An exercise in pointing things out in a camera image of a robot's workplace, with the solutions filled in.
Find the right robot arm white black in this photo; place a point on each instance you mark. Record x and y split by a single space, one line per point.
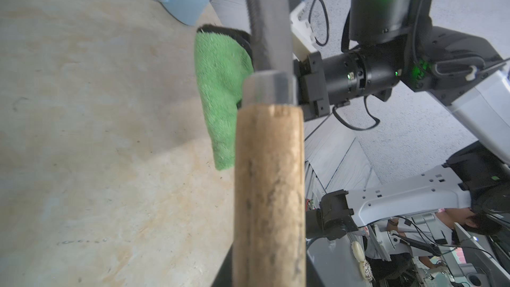
386 42

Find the sickle wooden handle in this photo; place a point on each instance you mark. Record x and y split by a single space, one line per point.
269 226

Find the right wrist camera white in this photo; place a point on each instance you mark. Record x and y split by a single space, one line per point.
303 38

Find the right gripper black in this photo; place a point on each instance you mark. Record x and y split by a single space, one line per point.
312 93

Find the green microfiber rag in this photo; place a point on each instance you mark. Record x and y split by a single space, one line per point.
223 59

